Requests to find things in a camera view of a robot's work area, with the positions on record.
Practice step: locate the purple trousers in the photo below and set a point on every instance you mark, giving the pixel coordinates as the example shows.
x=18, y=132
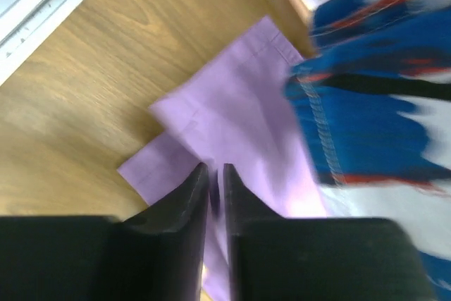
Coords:
x=232, y=111

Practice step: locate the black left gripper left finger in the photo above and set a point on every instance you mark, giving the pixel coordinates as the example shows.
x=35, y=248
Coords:
x=166, y=242

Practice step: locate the blue white patterned garment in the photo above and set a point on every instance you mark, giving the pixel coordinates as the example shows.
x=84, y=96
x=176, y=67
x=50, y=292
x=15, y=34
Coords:
x=374, y=107

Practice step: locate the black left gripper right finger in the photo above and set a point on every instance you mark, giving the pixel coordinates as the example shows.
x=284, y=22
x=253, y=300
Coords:
x=248, y=258

